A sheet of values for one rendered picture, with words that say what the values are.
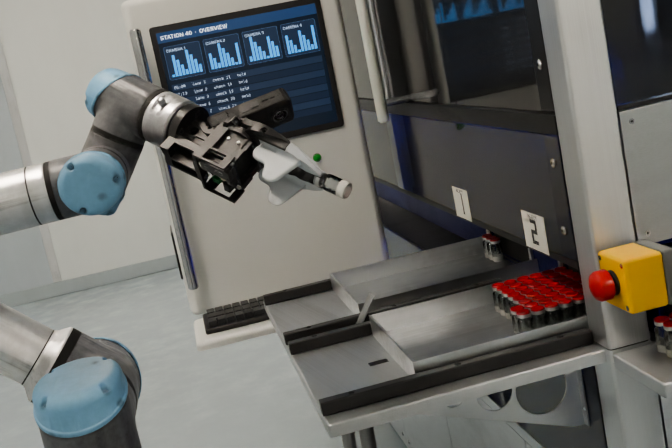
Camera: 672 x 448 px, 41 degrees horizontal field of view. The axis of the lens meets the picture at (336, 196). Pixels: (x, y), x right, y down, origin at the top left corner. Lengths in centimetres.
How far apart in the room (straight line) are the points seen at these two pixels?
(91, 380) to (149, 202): 556
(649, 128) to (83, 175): 74
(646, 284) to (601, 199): 13
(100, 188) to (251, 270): 111
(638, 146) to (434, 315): 48
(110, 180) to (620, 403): 75
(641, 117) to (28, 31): 576
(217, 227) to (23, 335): 92
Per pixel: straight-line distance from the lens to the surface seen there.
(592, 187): 126
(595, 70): 125
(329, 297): 181
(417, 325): 154
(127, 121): 125
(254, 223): 217
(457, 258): 192
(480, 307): 158
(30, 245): 682
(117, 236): 678
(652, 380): 124
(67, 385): 121
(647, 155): 130
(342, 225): 220
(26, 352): 133
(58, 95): 671
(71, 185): 112
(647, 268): 121
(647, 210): 131
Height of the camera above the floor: 136
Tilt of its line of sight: 9 degrees down
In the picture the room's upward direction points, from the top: 11 degrees counter-clockwise
